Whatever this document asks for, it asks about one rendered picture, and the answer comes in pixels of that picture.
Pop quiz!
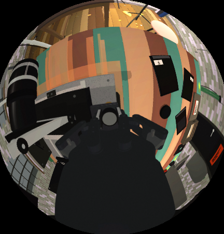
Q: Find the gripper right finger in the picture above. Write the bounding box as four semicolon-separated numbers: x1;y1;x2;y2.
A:
116;108;169;151

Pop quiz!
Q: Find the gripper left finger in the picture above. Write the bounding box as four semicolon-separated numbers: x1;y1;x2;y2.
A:
54;108;103;159

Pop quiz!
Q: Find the grey round knob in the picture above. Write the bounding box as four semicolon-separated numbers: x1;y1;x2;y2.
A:
101;107;118;131

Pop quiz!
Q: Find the large black film holder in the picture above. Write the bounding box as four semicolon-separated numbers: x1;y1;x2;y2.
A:
149;55;179;97

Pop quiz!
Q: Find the black round cap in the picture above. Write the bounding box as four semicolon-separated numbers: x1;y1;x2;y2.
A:
159;105;172;120

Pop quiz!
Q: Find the small black flat plate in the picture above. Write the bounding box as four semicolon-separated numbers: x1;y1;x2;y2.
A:
175;106;187;136

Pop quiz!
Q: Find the tan flat tray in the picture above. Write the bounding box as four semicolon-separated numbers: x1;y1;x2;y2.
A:
181;120;199;145

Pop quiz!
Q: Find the black square plate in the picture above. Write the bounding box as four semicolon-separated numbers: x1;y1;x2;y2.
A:
28;138;52;169

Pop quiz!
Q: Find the black cabinet with orange label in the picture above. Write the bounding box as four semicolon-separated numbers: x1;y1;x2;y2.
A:
190;111;224;167

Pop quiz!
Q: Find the grey box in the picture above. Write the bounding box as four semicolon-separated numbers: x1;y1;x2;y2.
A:
164;164;188;210
185;150;210;184

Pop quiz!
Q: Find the grey paned window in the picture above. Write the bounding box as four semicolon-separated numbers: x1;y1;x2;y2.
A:
0;102;38;194

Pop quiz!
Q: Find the green tube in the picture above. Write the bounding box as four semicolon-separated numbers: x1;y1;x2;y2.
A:
201;86;222;101

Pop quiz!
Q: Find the white oval disc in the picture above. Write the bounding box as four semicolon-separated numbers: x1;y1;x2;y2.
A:
150;20;179;45

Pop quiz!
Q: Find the black tripod stand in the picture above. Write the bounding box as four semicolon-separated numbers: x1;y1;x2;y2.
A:
125;3;155;28

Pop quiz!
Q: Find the white camera rail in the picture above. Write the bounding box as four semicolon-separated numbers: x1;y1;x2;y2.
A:
5;116;69;160

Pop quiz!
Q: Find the black round rail knob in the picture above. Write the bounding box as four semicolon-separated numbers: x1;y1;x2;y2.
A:
16;137;30;154

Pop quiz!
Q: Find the grey speckled camera body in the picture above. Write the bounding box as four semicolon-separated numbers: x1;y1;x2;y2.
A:
36;72;120;110

